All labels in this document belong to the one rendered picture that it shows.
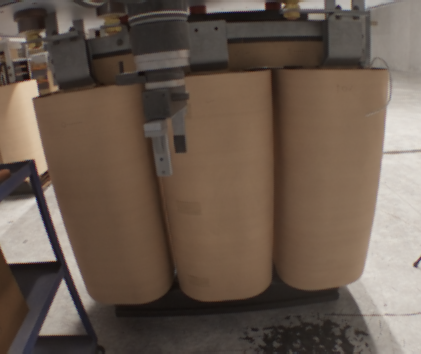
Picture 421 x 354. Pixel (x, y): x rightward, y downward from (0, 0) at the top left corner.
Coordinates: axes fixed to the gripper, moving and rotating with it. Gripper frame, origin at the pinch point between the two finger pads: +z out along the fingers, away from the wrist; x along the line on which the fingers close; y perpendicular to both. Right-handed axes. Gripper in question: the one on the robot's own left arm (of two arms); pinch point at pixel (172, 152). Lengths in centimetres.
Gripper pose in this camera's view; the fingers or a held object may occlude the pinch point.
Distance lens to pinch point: 62.4
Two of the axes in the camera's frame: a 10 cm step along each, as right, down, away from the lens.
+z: 0.8, 9.2, 3.7
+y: 9.9, -0.2, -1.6
